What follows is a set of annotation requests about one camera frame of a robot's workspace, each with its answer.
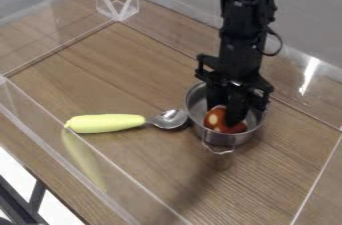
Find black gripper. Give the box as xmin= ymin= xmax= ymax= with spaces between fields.
xmin=196 ymin=32 xmax=274 ymax=127

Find red toy mushroom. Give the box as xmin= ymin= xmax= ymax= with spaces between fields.
xmin=204 ymin=105 xmax=248 ymax=134

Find small steel pot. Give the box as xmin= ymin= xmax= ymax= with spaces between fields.
xmin=185 ymin=82 xmax=266 ymax=148

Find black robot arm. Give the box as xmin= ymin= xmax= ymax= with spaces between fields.
xmin=196 ymin=0 xmax=277 ymax=126

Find black metal table leg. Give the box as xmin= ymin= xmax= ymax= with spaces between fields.
xmin=0 ymin=176 xmax=50 ymax=225

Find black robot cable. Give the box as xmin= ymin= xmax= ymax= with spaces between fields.
xmin=262 ymin=27 xmax=285 ymax=58

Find clear acrylic enclosure wall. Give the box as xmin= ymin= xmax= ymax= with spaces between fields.
xmin=0 ymin=0 xmax=342 ymax=225

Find spoon with yellow handle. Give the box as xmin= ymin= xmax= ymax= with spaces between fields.
xmin=65 ymin=109 xmax=189 ymax=134

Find clear acrylic corner bracket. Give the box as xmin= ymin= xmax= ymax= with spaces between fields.
xmin=95 ymin=0 xmax=141 ymax=22

